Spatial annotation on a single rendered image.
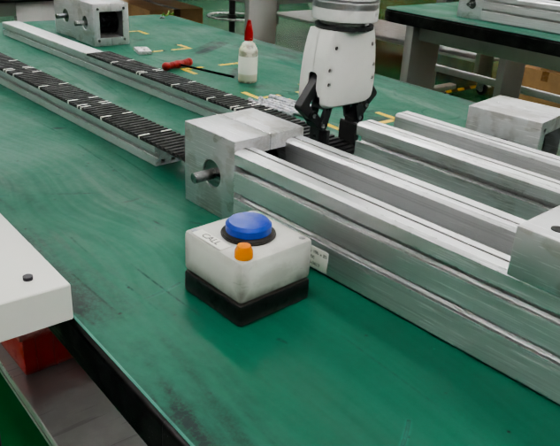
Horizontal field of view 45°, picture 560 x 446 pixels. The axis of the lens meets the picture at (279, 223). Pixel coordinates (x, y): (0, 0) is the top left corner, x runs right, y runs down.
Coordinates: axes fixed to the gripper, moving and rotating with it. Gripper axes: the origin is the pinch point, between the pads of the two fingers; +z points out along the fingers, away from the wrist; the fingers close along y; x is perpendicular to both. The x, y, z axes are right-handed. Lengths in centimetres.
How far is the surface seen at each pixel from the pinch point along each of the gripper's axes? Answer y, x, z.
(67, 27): -11, -100, 1
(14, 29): 2, -101, 1
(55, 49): 1, -82, 2
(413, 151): 4.9, 16.8, -4.1
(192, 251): 35.9, 17.4, -1.1
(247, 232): 33.3, 21.5, -3.9
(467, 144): -2.3, 19.1, -4.3
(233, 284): 35.9, 23.1, -0.5
